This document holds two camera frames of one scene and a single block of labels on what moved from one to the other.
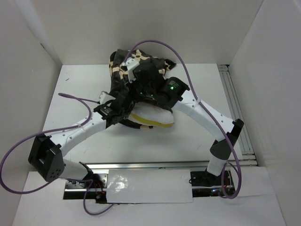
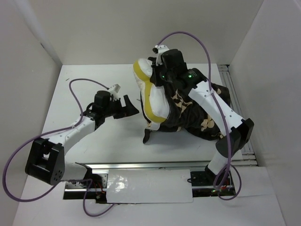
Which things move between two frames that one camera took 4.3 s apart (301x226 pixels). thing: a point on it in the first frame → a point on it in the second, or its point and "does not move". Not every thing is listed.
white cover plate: (145, 186) does not move
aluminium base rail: (93, 189) does not move
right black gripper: (136, 80) → (154, 77)
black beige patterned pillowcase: (122, 64) → (186, 114)
